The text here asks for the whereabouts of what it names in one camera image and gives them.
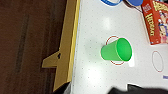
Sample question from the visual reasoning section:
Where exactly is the green plastic cup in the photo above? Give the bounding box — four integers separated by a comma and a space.
100, 37, 133, 63

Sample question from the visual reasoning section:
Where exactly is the white plate with blue rim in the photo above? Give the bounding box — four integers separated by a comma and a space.
100, 0, 122, 7

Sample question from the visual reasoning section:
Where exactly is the blue round disc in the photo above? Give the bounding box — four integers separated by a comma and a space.
123, 0, 145, 7

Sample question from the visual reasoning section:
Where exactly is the white gaming table yellow rim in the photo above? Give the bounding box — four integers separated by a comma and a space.
41, 0, 168, 94

